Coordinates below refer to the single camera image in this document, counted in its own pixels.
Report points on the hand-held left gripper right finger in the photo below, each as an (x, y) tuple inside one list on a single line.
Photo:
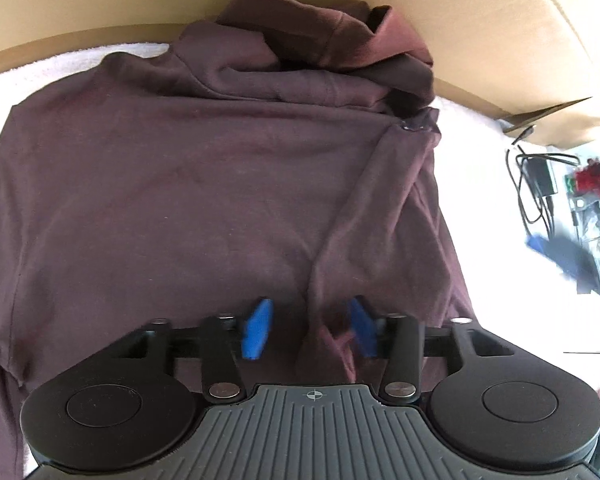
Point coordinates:
[(362, 327)]

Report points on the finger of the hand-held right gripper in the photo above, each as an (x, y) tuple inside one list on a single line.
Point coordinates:
[(575, 260)]

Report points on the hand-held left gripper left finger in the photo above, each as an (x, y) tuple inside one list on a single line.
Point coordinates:
[(257, 330)]

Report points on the maroon hoodie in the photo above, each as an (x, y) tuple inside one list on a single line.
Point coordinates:
[(180, 185)]

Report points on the cluttered white shelf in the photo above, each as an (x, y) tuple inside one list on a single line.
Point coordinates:
[(597, 220)]

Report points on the red feather duster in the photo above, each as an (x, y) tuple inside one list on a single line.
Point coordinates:
[(597, 172)]

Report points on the black power adapter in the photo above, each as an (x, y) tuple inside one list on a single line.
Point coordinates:
[(542, 175)]

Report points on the brown cardboard wall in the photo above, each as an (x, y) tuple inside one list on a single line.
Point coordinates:
[(480, 20)]

